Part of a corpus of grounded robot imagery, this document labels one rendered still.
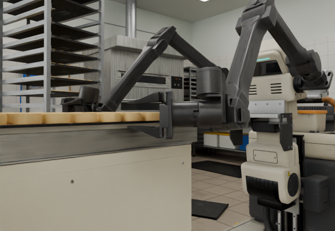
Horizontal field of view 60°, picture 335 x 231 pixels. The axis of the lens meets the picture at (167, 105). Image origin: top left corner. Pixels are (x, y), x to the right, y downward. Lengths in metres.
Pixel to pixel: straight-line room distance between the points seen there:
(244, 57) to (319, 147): 0.92
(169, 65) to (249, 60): 4.37
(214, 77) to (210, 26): 6.16
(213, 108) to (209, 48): 6.08
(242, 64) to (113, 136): 0.36
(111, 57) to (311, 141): 3.41
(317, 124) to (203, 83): 1.12
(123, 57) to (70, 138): 4.01
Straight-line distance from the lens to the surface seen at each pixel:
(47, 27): 2.02
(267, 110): 1.39
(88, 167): 0.62
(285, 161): 1.40
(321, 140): 1.60
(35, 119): 0.57
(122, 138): 0.67
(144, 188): 0.71
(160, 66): 4.99
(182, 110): 0.61
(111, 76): 4.43
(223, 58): 6.37
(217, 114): 0.61
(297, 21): 5.63
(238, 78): 0.73
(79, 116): 0.61
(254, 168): 1.43
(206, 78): 0.63
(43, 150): 0.59
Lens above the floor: 0.93
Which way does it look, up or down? 1 degrees up
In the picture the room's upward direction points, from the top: straight up
